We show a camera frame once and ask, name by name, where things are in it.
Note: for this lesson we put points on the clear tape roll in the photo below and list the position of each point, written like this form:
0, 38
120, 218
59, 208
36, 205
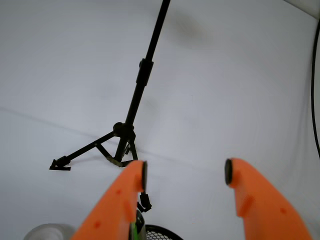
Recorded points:
51, 231

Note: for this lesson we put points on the green mechanical pencil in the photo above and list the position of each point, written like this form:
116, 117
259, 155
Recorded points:
133, 231

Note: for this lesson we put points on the black mesh pen holder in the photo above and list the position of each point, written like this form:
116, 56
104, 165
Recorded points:
154, 232

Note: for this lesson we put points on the black tripod stand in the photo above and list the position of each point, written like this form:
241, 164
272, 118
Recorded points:
126, 150

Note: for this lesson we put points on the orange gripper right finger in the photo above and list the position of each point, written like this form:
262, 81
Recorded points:
266, 213

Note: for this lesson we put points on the silver pen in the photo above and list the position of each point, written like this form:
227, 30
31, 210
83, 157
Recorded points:
140, 227

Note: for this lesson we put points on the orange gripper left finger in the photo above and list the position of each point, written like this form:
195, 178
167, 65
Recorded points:
114, 213

